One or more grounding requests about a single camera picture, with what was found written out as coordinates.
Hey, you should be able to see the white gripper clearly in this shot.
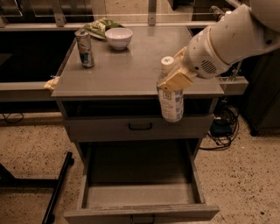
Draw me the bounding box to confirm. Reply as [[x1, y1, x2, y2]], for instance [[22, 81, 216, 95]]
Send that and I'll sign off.
[[157, 29, 230, 92]]

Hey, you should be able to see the clear plastic bottle white cap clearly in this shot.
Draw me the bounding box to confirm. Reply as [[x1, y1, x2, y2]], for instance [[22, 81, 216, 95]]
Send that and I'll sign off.
[[157, 56, 184, 123]]

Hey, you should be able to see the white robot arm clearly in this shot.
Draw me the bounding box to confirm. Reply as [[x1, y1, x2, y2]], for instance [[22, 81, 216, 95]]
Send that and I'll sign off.
[[157, 0, 280, 92]]

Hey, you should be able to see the closed upper grey drawer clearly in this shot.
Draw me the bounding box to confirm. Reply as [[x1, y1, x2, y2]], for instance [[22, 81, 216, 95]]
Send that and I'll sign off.
[[64, 114, 214, 143]]

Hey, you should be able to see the grey drawer cabinet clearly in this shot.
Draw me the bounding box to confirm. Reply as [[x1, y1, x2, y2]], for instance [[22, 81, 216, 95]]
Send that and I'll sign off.
[[51, 25, 225, 224]]

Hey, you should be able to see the open lower grey drawer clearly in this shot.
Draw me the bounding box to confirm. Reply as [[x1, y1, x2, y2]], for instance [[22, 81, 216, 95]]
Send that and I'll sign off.
[[64, 140, 219, 224]]

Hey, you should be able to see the white ceramic bowl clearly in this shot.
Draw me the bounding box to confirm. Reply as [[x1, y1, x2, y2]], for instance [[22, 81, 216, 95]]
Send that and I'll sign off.
[[105, 28, 133, 50]]

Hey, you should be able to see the green chip bag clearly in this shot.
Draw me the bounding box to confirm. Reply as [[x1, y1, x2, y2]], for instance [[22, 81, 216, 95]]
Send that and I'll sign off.
[[82, 17, 123, 39]]

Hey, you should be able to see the silver blue drink can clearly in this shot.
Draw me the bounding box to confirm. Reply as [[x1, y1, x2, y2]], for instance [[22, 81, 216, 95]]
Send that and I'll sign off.
[[75, 30, 95, 68]]

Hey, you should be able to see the yellow sponge cloth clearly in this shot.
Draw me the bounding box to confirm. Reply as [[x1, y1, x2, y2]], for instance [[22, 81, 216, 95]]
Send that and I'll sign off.
[[44, 77, 60, 91]]

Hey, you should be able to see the black metal stand leg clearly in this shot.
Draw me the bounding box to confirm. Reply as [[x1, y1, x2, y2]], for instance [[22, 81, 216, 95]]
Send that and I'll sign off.
[[0, 151, 74, 224]]

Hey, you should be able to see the grey metal rail frame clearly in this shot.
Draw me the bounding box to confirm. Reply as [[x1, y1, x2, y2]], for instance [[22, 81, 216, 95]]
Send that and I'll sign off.
[[0, 0, 252, 103]]

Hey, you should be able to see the white power strip with cable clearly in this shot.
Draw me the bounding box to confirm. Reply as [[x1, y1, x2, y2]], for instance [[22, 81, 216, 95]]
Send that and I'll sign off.
[[209, 5, 230, 21]]

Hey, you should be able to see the black cable bundle on floor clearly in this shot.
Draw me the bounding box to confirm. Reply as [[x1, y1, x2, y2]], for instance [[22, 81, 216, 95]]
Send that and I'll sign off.
[[199, 104, 240, 151]]

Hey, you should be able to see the black cable loop left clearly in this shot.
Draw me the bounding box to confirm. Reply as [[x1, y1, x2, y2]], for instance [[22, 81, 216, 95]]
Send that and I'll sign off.
[[0, 113, 25, 124]]

